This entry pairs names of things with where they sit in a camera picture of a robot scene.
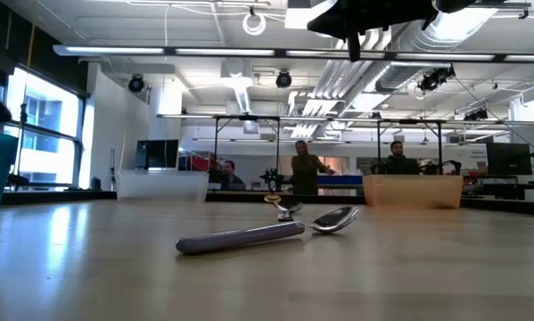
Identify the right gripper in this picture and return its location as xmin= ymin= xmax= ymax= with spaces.
xmin=307 ymin=0 xmax=442 ymax=62

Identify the black spoon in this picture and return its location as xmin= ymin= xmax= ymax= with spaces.
xmin=273 ymin=198 xmax=304 ymax=223

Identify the purple-handled silver spoon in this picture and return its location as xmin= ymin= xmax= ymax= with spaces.
xmin=175 ymin=205 xmax=361 ymax=257

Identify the large window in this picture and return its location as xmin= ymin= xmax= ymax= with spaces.
xmin=0 ymin=66 xmax=89 ymax=191

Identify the person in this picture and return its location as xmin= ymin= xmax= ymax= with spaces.
xmin=290 ymin=139 xmax=339 ymax=196
xmin=373 ymin=140 xmax=422 ymax=176
xmin=219 ymin=160 xmax=246 ymax=192

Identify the blue storage bin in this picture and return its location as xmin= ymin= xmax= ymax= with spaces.
xmin=319 ymin=174 xmax=364 ymax=186

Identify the black monitor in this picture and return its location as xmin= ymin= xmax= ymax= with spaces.
xmin=135 ymin=138 xmax=180 ymax=171
xmin=485 ymin=142 xmax=533 ymax=177

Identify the clear plastic bin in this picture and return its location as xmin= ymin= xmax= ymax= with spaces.
xmin=116 ymin=169 xmax=210 ymax=203

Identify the orange plastic bin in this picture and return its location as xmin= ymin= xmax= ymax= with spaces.
xmin=362 ymin=174 xmax=464 ymax=210

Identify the red storage bin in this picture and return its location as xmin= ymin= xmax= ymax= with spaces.
xmin=179 ymin=153 xmax=205 ymax=173

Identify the white cable coil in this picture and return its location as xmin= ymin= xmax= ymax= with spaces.
xmin=242 ymin=11 xmax=267 ymax=37

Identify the black ceiling camera cluster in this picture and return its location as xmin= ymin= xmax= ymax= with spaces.
xmin=416 ymin=65 xmax=456 ymax=94

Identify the black metal rig frame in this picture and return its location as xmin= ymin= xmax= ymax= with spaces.
xmin=212 ymin=114 xmax=281 ymax=193
xmin=376 ymin=118 xmax=444 ymax=177

